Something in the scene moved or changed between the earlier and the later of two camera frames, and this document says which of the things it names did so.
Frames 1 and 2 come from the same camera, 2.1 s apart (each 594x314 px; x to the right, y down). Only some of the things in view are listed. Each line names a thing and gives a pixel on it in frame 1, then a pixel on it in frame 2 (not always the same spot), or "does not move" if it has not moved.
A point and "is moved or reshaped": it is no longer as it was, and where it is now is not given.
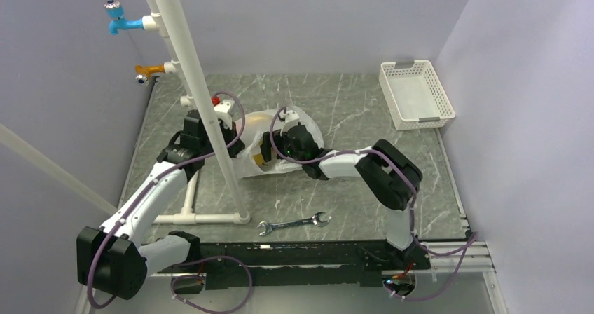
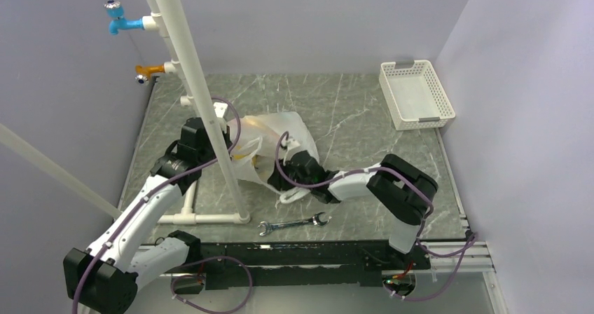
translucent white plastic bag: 248,162 is moved or reshaped
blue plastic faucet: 118,22 does not move
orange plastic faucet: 143,73 does not move
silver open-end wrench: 316,219 does not move
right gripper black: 265,150 to 277,182
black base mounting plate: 300,265 does not move
